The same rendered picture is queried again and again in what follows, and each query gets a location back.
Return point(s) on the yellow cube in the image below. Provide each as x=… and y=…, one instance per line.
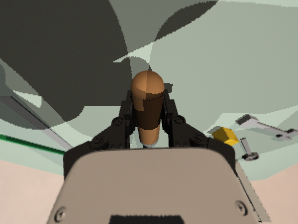
x=225, y=135

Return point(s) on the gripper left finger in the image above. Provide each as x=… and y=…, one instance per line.
x=116, y=136

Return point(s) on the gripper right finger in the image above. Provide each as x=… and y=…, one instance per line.
x=181, y=134

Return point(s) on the grey spoon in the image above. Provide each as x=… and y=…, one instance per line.
x=249, y=156

